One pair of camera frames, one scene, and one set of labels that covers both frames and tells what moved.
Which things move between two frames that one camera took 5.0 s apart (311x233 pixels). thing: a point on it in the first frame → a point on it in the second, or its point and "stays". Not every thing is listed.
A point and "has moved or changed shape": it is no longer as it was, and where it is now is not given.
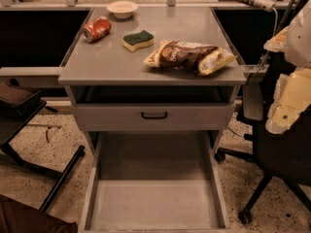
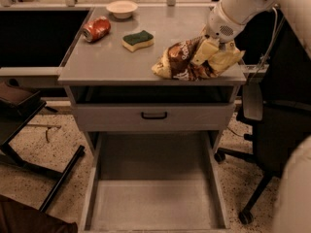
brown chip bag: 207,60 has moved or changed shape
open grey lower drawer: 154,183 stays
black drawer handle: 155,117 stays
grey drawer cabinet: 155,91 stays
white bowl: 122,9 stays
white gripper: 300,41 → 220,25
